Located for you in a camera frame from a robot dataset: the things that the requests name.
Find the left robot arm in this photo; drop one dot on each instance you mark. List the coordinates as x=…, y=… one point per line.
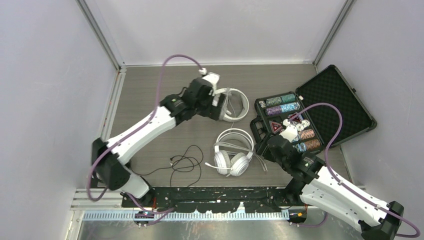
x=110, y=157

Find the red black triangular button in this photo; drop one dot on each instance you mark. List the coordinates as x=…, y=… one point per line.
x=295, y=117

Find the triangular all-in button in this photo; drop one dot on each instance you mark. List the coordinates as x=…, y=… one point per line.
x=276, y=127

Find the black poker chip case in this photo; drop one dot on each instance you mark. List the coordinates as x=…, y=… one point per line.
x=328, y=101

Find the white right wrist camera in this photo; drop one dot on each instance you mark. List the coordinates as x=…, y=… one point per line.
x=290, y=132

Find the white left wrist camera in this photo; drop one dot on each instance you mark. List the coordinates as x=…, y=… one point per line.
x=211, y=77

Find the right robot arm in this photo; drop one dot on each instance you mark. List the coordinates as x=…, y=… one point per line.
x=314, y=184

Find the blue poker chip row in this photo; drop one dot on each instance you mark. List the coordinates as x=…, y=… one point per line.
x=290, y=107

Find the large white grey headphones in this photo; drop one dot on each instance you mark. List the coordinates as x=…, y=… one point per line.
x=237, y=105

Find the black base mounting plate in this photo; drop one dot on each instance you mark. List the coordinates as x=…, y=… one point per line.
x=216, y=200

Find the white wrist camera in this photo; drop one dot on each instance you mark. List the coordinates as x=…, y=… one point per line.
x=211, y=77
x=290, y=132

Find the small white headphones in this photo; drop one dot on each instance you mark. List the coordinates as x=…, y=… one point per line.
x=233, y=152

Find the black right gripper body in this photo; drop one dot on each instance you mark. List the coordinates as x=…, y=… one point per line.
x=267, y=153

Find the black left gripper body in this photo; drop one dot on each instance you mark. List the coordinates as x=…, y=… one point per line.
x=206, y=108

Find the white ten poker chip stack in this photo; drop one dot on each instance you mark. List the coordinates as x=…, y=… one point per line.
x=303, y=125

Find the purple poker chip row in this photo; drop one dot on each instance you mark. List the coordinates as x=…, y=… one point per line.
x=275, y=110

